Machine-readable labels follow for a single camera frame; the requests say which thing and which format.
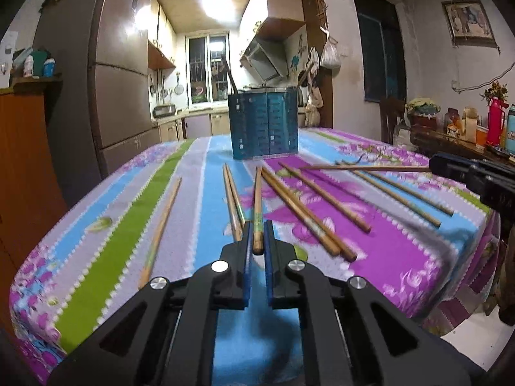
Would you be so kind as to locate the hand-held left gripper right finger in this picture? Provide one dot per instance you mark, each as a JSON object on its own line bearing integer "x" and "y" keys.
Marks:
{"x": 268, "y": 273}

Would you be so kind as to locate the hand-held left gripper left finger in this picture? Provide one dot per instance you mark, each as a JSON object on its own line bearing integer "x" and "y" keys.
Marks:
{"x": 246, "y": 265}

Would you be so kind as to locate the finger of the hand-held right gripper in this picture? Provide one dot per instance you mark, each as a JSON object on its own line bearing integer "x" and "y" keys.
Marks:
{"x": 448, "y": 165}

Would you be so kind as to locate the pair of chopsticks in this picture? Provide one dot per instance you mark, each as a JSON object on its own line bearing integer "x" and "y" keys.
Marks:
{"x": 230, "y": 205}
{"x": 314, "y": 218}

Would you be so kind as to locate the wooden chopstick green band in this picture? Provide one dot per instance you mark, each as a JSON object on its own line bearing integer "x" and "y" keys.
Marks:
{"x": 161, "y": 229}

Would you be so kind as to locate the blue perforated utensil holder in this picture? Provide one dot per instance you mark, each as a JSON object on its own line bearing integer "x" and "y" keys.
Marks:
{"x": 263, "y": 126}

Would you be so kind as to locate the dark wooden sideboard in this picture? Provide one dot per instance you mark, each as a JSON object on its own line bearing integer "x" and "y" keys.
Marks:
{"x": 450, "y": 144}

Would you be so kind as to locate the orange cup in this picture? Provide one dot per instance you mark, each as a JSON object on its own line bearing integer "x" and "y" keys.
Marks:
{"x": 481, "y": 134}

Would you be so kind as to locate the glass jar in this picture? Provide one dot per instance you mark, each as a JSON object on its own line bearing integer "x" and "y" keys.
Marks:
{"x": 453, "y": 120}

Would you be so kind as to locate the beige carton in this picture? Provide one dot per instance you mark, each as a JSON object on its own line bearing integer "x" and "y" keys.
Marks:
{"x": 468, "y": 124}

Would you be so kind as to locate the teal bottle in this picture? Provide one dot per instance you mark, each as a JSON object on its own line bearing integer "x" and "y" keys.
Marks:
{"x": 511, "y": 128}

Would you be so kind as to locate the red thermos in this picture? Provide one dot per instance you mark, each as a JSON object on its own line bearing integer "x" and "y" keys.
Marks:
{"x": 494, "y": 122}

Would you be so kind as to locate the potted yellow flowers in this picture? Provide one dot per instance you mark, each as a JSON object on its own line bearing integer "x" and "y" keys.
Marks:
{"x": 422, "y": 108}

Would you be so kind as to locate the blurred grey utensil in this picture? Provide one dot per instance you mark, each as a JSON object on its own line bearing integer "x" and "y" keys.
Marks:
{"x": 426, "y": 233}

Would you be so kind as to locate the wooden chair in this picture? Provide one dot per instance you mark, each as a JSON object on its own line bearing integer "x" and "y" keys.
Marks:
{"x": 391, "y": 118}

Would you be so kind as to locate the dried flower bunch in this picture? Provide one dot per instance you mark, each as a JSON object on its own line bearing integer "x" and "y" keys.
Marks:
{"x": 495, "y": 89}

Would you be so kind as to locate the floral striped tablecloth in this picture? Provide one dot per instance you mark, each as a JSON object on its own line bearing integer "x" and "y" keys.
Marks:
{"x": 120, "y": 229}

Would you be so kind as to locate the dark curtained window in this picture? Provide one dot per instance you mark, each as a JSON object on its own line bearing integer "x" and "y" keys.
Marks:
{"x": 378, "y": 48}

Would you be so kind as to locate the hanging beige cloth bag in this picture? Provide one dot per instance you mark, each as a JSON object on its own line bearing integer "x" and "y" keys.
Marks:
{"x": 314, "y": 104}

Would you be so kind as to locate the lower kitchen cabinets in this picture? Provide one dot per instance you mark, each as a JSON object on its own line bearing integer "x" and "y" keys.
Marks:
{"x": 193, "y": 126}

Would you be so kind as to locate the hanging plastic bag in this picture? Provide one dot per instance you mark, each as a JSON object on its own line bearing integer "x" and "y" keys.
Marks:
{"x": 330, "y": 55}

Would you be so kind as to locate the metal countertop appliance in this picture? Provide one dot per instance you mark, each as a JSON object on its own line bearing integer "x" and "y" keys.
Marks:
{"x": 165, "y": 110}

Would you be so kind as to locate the hanging strainer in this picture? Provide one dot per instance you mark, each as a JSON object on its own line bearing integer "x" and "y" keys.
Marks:
{"x": 179, "y": 87}

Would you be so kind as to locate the kitchen window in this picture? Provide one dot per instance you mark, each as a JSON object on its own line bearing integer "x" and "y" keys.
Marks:
{"x": 207, "y": 70}

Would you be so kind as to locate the hanging ladle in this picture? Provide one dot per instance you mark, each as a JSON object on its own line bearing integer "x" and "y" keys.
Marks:
{"x": 152, "y": 86}

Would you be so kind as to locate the range hood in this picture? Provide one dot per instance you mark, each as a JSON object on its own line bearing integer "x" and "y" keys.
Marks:
{"x": 263, "y": 56}

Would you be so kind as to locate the brown refrigerator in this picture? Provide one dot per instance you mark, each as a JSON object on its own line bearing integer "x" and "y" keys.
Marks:
{"x": 120, "y": 88}

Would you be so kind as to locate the wooden side cabinet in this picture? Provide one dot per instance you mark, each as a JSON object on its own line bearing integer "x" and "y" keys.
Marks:
{"x": 24, "y": 148}

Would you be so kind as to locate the ceiling light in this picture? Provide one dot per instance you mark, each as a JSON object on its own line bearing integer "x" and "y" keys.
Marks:
{"x": 217, "y": 2}

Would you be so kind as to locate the white jar blue label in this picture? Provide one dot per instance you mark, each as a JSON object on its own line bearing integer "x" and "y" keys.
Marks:
{"x": 48, "y": 68}

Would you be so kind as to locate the green cup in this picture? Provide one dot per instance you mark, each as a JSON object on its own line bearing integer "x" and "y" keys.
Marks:
{"x": 38, "y": 62}

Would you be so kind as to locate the small white bottle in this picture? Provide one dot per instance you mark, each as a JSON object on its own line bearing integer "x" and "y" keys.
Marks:
{"x": 27, "y": 67}

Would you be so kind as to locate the framed wall picture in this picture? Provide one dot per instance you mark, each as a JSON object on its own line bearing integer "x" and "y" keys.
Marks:
{"x": 468, "y": 22}

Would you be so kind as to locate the wall cabinet above hood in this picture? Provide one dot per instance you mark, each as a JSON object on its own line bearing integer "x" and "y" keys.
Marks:
{"x": 277, "y": 12}

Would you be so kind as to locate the wall cabinet beside refrigerator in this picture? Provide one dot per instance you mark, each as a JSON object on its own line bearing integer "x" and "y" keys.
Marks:
{"x": 161, "y": 36}

